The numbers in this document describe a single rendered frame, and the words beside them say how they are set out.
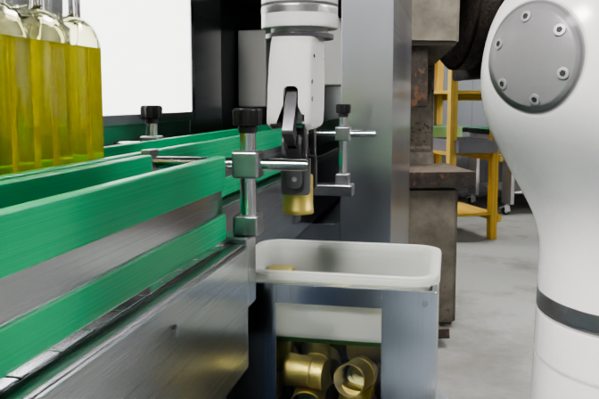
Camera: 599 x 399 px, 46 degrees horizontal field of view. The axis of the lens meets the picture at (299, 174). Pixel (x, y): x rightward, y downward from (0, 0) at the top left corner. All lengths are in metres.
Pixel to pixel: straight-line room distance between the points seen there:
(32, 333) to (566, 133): 0.31
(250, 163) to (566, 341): 0.33
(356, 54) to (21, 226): 1.21
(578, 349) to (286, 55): 0.41
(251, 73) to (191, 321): 1.19
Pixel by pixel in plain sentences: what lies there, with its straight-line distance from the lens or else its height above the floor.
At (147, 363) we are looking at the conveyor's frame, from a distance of 0.49.
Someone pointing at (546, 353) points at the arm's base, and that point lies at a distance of 0.54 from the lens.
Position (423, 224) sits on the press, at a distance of 3.69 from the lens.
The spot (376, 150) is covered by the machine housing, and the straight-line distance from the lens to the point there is 1.52.
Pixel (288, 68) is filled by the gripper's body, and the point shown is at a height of 1.22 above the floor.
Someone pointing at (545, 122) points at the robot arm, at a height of 1.17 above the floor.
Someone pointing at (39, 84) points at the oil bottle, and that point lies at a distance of 0.60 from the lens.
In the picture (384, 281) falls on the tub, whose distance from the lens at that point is 0.73.
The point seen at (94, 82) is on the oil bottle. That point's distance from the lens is 0.68.
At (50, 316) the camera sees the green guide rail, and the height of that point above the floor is 1.07.
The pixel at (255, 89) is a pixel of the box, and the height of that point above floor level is 1.21.
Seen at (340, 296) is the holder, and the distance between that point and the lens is 0.74.
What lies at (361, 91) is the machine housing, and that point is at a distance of 1.52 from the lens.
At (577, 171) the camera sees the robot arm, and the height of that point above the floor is 1.15.
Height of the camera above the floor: 1.19
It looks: 6 degrees down
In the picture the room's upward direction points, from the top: straight up
